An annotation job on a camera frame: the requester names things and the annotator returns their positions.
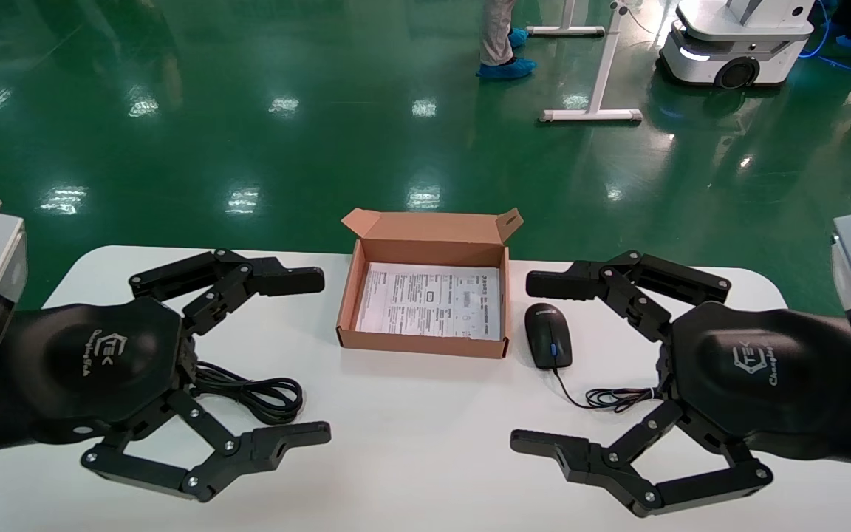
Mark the white table leg stand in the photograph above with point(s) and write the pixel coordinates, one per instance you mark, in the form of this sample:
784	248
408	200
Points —
606	66
566	29

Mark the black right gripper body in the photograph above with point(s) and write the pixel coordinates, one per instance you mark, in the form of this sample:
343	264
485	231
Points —
758	377

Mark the open brown cardboard box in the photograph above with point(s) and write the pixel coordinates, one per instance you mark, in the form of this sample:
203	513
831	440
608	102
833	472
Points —
425	236

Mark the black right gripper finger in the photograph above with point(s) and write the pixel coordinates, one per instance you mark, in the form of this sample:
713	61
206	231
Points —
566	458
566	282

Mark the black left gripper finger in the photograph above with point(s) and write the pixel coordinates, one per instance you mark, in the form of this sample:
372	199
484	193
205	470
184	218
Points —
281	281
278	443

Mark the printed white paper sheet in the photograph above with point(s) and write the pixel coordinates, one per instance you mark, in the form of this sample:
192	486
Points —
429	303

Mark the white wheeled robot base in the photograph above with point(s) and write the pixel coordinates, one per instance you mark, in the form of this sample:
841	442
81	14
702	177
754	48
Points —
736	37

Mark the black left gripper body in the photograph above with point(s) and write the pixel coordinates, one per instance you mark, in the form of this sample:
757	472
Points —
93	362

